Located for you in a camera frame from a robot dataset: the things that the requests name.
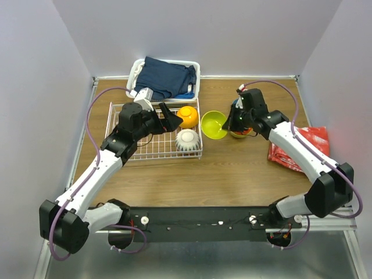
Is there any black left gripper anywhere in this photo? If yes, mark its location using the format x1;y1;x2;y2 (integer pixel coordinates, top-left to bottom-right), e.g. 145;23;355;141
134;102;183;142

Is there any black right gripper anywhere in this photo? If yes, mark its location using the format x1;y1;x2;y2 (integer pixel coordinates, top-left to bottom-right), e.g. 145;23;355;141
222;103;253;133

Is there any red orange bowl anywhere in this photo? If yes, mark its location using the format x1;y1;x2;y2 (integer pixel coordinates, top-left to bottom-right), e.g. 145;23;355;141
232;129;252;137

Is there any yellow orange bowl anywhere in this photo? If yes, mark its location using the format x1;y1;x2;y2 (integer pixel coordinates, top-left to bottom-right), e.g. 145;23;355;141
176;106;199;129

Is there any white black striped bowl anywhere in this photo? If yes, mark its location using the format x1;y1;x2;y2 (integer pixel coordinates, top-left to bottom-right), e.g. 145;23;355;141
175;129;201;152

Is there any lime green bowl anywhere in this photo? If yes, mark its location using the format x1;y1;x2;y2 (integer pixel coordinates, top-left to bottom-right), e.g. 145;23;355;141
230;131;251;138

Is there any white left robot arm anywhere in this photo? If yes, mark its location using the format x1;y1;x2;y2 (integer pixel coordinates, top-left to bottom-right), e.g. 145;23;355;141
39;102;183;255

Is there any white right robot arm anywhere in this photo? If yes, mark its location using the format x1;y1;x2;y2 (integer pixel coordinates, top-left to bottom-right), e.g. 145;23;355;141
222;88;354;228

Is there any dark blue folded cloth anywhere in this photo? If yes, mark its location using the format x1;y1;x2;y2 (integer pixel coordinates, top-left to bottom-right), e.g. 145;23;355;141
132;56;197;101

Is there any white plastic basket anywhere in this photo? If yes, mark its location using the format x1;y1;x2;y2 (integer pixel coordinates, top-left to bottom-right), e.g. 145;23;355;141
127;56;201;101

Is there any red plastic bag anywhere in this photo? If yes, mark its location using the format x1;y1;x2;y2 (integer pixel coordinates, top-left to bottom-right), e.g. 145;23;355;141
267;127;330;173

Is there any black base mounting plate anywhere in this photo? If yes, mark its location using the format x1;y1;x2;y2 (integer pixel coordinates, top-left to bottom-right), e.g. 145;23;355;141
95;206;306;244

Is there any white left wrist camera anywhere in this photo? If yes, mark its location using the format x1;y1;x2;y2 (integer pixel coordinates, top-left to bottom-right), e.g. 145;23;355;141
130;87;154;112

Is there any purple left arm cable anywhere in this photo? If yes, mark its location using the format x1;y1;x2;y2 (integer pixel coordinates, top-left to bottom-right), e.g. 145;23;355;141
48;87;148;261

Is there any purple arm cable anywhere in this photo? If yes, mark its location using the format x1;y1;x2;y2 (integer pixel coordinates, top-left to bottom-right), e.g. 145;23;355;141
237;80;364;251
48;87;148;261

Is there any aluminium frame rail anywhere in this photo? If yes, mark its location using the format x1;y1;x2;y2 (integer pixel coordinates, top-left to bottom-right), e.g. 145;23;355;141
95;206;357;233

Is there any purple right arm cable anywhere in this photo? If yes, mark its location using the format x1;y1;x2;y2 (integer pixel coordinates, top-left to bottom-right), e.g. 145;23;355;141
237;80;364;251

